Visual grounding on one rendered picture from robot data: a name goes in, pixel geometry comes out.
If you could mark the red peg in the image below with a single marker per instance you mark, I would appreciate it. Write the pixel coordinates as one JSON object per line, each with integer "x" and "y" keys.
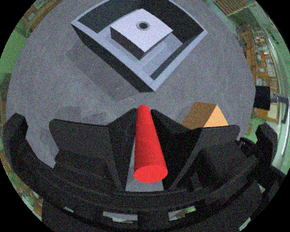
{"x": 149, "y": 163}

